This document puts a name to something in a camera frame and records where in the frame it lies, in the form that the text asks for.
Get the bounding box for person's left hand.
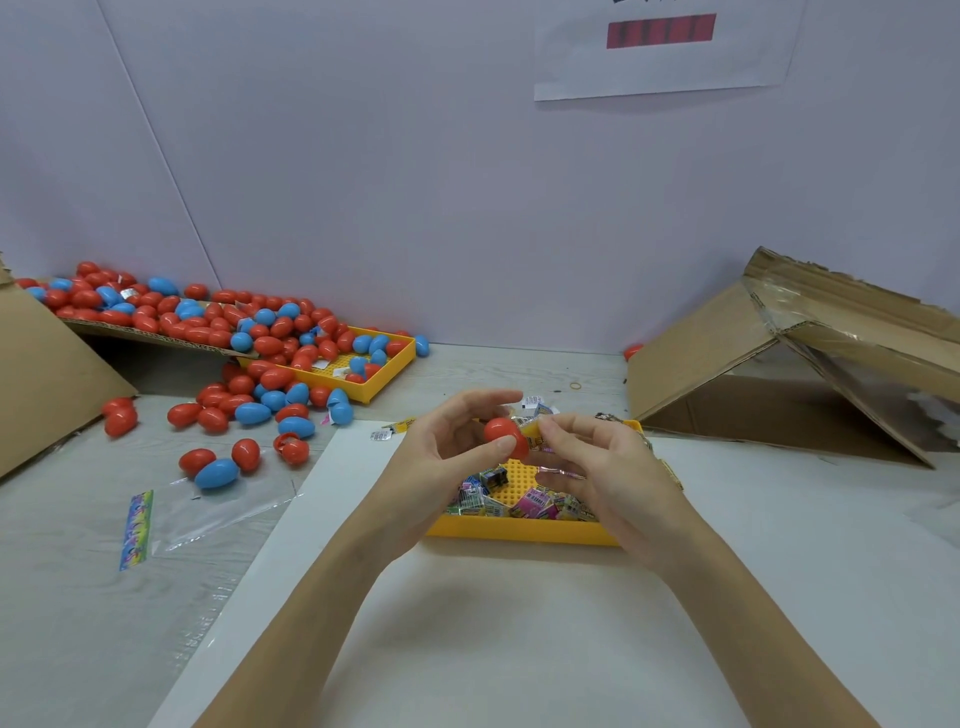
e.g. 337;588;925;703
360;390;527;564

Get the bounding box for person's right hand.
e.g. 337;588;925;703
528;414;704;575

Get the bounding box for single red plastic egg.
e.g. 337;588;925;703
481;415;530;461

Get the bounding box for pile of plastic eggs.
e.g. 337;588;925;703
15;261;434;492

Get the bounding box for person's right forearm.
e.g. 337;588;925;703
648;528;879;728

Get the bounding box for yellow plastic tray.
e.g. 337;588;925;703
424;417;650;548

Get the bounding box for yellow tray under eggs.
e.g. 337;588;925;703
240;325;417;405

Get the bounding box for torn flattened cardboard box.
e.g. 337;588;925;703
625;246;960;467

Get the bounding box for clear bag with coloured label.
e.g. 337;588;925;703
117;472;302;572

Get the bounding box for brown cardboard sheet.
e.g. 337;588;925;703
60;318;242;359

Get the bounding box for white crumpled plastic scraps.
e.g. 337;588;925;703
918;387;960;444

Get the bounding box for tall brown cardboard box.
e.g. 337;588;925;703
0;262;140;482

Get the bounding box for white paper sign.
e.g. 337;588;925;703
532;0;809;102

